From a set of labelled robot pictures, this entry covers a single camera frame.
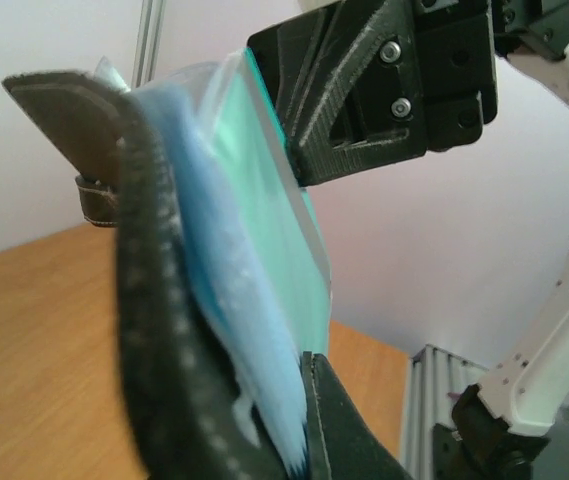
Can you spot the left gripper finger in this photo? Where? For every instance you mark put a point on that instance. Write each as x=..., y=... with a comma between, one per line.
x=340, y=444

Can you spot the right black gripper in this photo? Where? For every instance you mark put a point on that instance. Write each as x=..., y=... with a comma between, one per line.
x=358, y=85

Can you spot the black leather card holder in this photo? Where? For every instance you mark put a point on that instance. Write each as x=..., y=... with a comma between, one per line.
x=210, y=371

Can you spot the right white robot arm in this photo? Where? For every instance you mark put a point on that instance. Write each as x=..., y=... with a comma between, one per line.
x=455, y=253

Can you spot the aluminium frame rails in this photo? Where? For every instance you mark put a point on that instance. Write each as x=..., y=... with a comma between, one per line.
x=434, y=376

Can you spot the right aluminium corner post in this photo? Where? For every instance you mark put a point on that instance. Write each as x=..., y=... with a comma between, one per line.
x=148, y=41

